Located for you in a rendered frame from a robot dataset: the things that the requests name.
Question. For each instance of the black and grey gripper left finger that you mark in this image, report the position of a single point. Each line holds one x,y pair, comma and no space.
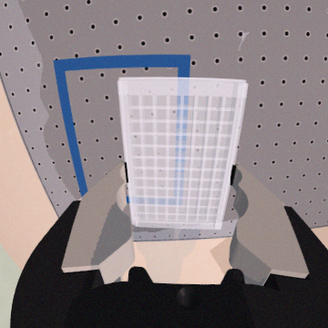
89,245

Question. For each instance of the white well plate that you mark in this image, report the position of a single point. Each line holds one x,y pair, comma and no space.
178,146

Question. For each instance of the grey perforated base plate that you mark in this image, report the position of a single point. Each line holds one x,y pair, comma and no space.
279,46

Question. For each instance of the blue tape outline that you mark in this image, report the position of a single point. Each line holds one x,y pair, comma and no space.
182,62

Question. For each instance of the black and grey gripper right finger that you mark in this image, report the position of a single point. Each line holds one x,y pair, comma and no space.
275,248

